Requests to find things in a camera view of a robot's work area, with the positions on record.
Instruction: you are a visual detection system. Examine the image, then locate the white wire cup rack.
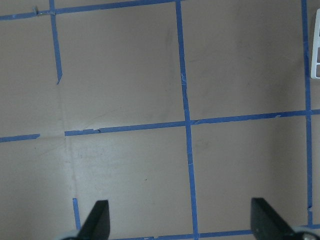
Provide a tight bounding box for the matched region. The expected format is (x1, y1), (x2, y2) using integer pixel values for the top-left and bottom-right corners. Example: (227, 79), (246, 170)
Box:
(310, 9), (320, 80)

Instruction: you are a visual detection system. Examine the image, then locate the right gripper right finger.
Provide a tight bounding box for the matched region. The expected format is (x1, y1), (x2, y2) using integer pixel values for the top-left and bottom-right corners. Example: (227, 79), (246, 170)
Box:
(250, 197), (320, 240)

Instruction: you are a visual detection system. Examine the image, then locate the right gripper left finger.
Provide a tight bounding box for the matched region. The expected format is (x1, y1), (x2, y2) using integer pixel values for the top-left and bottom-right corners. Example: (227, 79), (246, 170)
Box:
(75, 200), (111, 240)

